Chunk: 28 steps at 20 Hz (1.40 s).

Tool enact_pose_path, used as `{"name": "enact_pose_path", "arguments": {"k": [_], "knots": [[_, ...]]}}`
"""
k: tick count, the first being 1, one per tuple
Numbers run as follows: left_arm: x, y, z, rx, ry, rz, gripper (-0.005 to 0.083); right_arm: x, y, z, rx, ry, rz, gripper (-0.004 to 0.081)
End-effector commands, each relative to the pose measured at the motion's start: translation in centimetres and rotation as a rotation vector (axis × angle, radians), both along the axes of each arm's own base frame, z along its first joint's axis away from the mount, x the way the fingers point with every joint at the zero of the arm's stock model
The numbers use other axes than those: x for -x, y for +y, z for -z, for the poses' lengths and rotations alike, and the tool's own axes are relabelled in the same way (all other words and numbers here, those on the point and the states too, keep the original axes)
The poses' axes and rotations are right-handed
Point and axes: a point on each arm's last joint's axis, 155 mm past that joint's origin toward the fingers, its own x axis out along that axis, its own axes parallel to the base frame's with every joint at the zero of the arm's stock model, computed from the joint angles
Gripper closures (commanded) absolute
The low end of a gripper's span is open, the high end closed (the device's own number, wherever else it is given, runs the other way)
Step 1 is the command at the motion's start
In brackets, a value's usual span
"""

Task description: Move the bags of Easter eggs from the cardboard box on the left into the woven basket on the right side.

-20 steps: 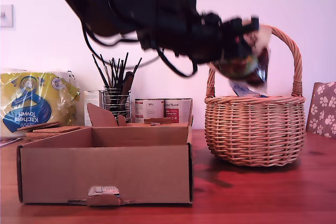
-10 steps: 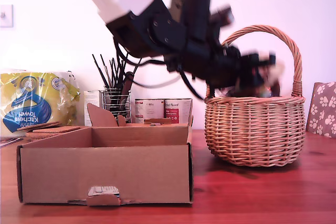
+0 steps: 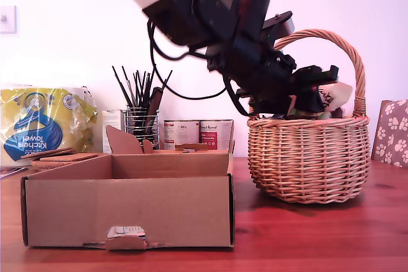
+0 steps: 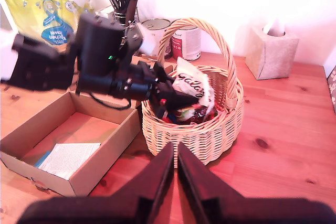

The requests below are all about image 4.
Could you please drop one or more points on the tin can with red label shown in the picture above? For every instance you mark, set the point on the tin can with red label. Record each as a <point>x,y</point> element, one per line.
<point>189,43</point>

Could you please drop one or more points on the tin can with white label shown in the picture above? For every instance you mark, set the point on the tin can with white label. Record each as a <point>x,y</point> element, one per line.
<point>157,28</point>

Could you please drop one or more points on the blue Terry's chocolate egg bag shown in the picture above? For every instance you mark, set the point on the blue Terry's chocolate egg bag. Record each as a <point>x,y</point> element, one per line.
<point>173,119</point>

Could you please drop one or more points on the yellow kitchen towel pack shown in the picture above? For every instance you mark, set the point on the yellow kitchen towel pack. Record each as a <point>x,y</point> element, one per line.
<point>39,11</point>

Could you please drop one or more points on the pale cube tissue box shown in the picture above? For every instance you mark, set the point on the pale cube tissue box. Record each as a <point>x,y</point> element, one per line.
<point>273,56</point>

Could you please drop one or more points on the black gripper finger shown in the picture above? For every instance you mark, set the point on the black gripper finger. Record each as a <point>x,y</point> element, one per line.
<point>162,108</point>
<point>181,99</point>
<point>157,182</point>
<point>194,182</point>

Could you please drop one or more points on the blue card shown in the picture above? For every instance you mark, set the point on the blue card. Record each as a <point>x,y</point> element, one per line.
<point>42,161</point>

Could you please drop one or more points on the paw print cushion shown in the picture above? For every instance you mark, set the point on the paw print cushion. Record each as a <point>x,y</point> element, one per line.
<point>333,85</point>

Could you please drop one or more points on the white printed paper leaflet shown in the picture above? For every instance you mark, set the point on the white printed paper leaflet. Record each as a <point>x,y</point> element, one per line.
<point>68,158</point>

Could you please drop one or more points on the white Galaxy egg bag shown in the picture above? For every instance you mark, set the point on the white Galaxy egg bag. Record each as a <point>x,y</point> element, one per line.
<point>189,77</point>

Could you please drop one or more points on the open cardboard box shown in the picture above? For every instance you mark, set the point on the open cardboard box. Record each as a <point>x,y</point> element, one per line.
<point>105,150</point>

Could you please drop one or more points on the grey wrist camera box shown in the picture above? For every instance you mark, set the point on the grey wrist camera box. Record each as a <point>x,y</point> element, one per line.
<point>147,40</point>

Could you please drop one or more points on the small white carton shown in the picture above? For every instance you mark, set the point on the small white carton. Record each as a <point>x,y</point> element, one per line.
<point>105,11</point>

